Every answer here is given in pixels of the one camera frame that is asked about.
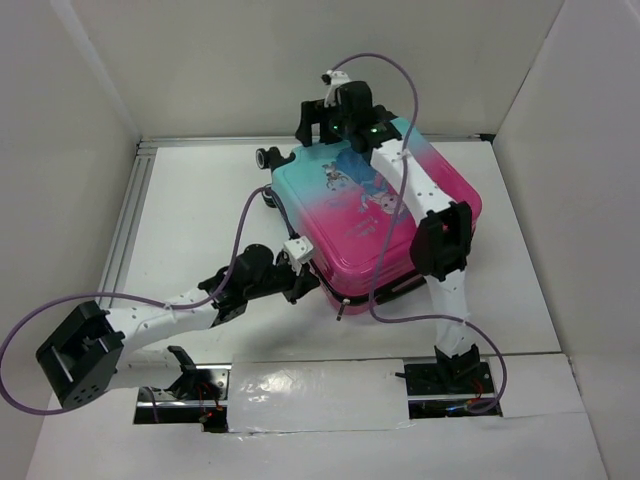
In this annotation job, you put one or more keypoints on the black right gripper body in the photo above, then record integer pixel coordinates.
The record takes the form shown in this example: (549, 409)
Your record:
(310, 120)

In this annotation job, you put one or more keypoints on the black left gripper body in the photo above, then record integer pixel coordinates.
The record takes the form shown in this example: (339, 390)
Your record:
(281, 278)

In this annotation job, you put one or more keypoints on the pink hard-shell suitcase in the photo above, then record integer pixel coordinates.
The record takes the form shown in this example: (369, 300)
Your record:
(332, 196)

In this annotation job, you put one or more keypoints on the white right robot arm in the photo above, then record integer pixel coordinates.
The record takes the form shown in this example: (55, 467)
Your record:
(444, 225)

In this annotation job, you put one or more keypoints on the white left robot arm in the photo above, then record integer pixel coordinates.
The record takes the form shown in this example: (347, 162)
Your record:
(95, 350)

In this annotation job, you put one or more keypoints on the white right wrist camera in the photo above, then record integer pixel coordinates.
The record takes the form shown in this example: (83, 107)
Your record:
(333, 79)

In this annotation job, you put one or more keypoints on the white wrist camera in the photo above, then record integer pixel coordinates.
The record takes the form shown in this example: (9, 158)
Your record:
(333, 79)
(298, 251)

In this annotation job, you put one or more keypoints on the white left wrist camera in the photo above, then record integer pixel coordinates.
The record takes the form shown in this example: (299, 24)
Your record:
(298, 251)

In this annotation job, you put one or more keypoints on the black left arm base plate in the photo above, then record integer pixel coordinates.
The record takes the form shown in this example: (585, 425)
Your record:
(197, 394)

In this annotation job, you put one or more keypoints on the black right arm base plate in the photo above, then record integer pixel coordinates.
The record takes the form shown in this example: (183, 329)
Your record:
(431, 397)

